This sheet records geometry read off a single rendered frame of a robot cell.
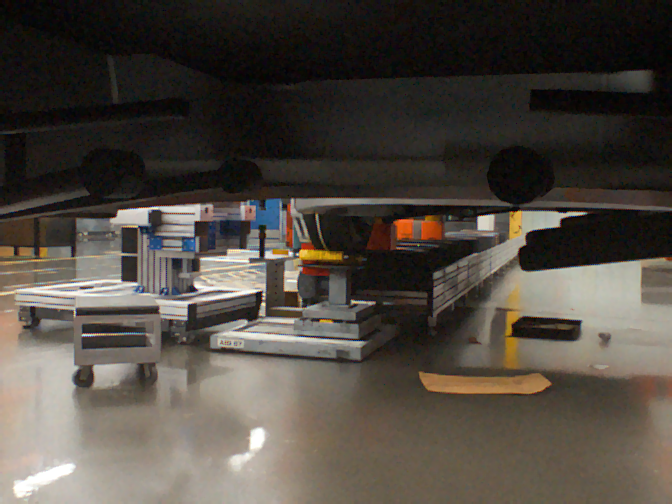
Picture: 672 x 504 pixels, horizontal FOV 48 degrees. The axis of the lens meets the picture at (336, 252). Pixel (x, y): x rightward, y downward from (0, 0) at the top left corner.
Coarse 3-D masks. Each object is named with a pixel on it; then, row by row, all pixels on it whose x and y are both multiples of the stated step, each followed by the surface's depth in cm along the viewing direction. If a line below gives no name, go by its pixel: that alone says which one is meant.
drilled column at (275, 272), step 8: (272, 264) 495; (280, 264) 495; (272, 272) 495; (280, 272) 495; (272, 280) 496; (280, 280) 496; (272, 288) 496; (280, 288) 497; (272, 296) 496; (280, 296) 497; (272, 304) 496; (280, 304) 498
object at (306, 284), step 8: (304, 280) 453; (312, 280) 451; (320, 280) 453; (328, 280) 452; (352, 280) 450; (304, 288) 453; (312, 288) 452; (320, 288) 453; (328, 288) 451; (352, 288) 450; (304, 296) 454; (312, 296) 453; (320, 296) 465; (328, 296) 466; (312, 304) 467
